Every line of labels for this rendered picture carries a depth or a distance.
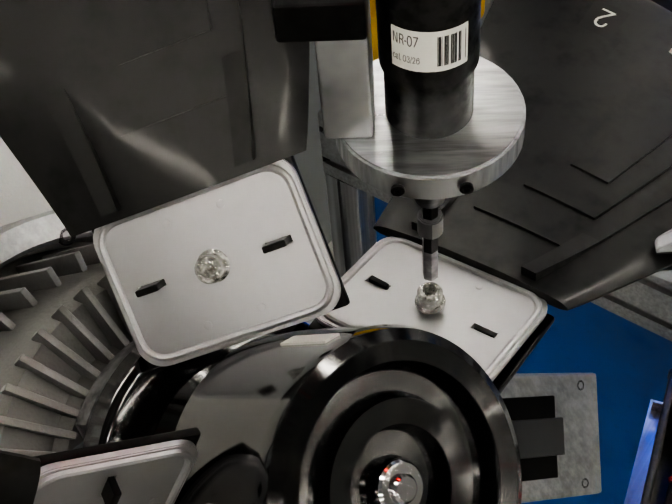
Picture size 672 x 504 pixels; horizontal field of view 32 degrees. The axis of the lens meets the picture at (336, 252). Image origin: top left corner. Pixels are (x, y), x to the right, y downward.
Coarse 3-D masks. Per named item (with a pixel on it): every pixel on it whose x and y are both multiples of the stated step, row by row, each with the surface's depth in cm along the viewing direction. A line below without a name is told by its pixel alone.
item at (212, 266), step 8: (200, 256) 46; (208, 256) 45; (216, 256) 46; (224, 256) 46; (200, 264) 45; (208, 264) 46; (216, 264) 45; (224, 264) 46; (200, 272) 46; (208, 272) 46; (216, 272) 45; (224, 272) 46; (200, 280) 46; (208, 280) 46; (216, 280) 46
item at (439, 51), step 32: (384, 0) 38; (416, 0) 37; (448, 0) 37; (480, 0) 38; (384, 32) 39; (416, 32) 38; (448, 32) 38; (384, 64) 40; (416, 64) 39; (448, 64) 39; (416, 96) 40; (448, 96) 40; (416, 128) 41; (448, 128) 41
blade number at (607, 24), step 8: (600, 0) 66; (592, 8) 65; (600, 8) 65; (608, 8) 65; (616, 8) 65; (584, 16) 65; (592, 16) 65; (600, 16) 65; (608, 16) 65; (616, 16) 65; (624, 16) 65; (584, 24) 64; (592, 24) 64; (600, 24) 65; (608, 24) 65; (616, 24) 65; (600, 32) 64; (608, 32) 64
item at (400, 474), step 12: (384, 468) 42; (396, 468) 43; (408, 468) 43; (384, 480) 42; (396, 480) 42; (408, 480) 43; (420, 480) 43; (384, 492) 42; (396, 492) 42; (408, 492) 42; (420, 492) 43
